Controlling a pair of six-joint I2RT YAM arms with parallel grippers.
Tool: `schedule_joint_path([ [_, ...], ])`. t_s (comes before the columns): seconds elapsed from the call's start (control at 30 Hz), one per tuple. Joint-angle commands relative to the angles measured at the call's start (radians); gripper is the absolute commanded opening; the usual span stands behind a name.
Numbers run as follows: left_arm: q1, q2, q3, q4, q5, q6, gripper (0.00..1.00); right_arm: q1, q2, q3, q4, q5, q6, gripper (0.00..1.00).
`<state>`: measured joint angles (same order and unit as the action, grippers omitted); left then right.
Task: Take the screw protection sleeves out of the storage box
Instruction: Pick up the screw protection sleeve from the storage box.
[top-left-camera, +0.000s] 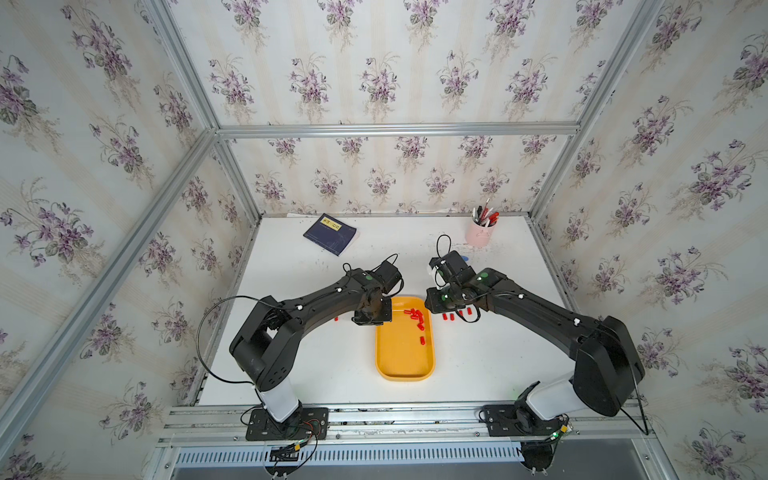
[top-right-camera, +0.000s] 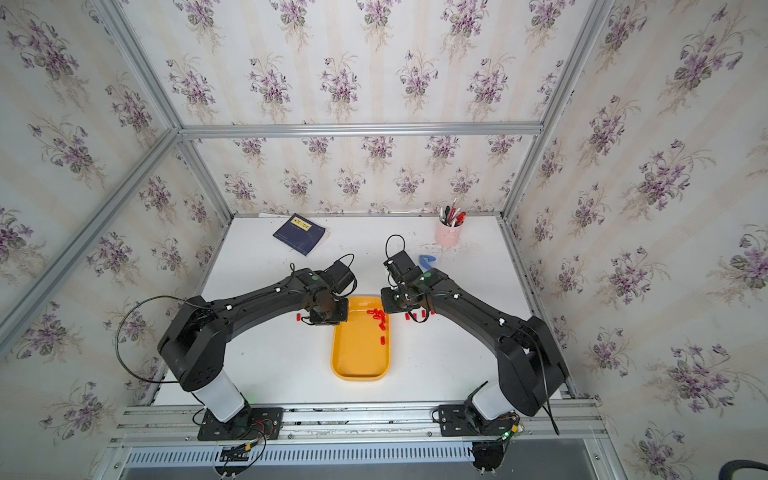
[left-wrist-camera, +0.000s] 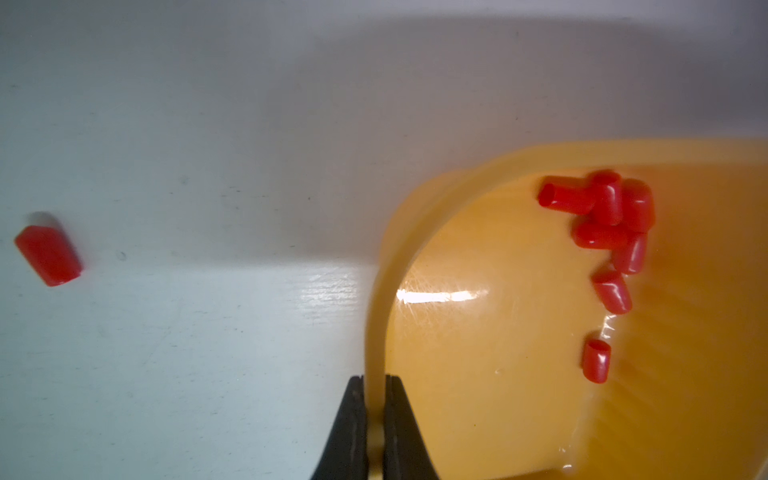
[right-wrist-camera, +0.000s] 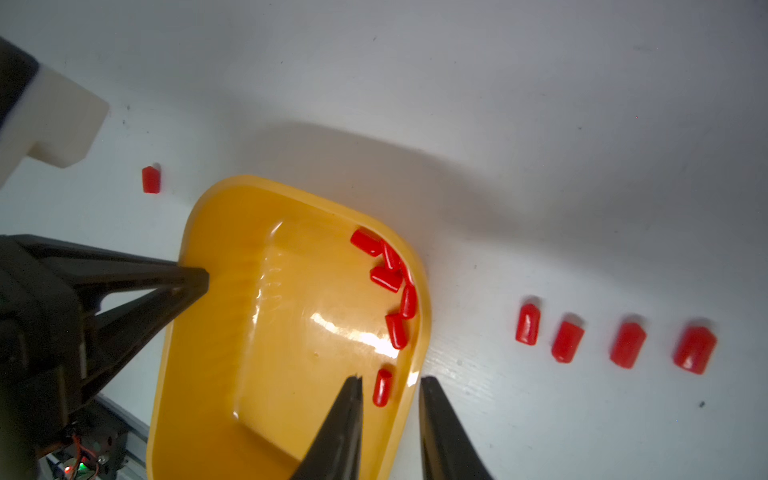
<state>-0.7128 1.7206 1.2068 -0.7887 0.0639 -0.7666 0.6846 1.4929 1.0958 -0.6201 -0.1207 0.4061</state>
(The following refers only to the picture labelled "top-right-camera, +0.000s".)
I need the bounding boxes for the red screw protection sleeve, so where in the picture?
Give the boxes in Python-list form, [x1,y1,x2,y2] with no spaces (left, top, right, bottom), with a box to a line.
[405,310,432,323]

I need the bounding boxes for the yellow plastic storage tray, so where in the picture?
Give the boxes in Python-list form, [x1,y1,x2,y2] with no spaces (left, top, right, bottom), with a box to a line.
[330,296,391,382]

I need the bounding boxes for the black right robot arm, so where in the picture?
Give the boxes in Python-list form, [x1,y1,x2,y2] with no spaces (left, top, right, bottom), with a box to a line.
[381,249,569,422]

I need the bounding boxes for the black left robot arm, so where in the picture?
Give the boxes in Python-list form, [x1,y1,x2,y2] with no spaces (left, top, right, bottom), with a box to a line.
[115,257,358,423]

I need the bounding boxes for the red sleeve in tray cluster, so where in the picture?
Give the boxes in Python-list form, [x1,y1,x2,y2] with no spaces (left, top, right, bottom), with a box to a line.
[366,309,388,331]

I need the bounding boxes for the blue plastic clip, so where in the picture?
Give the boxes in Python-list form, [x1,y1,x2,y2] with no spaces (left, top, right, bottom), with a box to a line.
[419,255,437,271]

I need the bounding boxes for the dark blue notebook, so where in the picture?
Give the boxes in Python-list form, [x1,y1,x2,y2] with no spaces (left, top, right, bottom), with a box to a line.
[273,214,327,256]

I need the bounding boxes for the pink pen cup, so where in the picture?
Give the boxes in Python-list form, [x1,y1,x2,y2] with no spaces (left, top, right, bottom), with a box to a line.
[435,221,463,249]

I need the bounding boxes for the red pens in cup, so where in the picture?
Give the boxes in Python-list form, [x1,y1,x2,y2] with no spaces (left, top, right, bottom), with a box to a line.
[437,199,466,228]

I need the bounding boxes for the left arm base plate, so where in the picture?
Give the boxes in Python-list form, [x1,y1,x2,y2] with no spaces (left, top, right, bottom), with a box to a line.
[197,407,284,441]

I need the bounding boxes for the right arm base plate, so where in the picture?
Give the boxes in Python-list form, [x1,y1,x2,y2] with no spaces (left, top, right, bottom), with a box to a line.
[430,404,523,439]

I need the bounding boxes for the aluminium front rail frame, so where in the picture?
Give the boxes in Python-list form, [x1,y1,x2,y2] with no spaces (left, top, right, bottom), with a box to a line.
[94,400,627,479]

